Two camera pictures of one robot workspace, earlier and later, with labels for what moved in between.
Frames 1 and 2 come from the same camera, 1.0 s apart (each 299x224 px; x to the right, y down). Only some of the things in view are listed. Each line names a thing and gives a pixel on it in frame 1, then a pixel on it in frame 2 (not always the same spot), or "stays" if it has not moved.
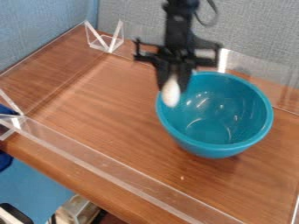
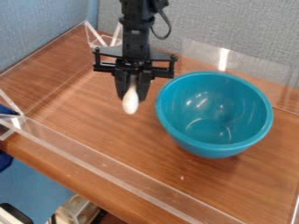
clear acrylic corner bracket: [104, 42] stays
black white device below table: [10, 215] stays
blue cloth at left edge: [4, 157] stays
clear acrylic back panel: [259, 53] stays
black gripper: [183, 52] -> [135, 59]
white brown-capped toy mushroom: [171, 92] -> [129, 101]
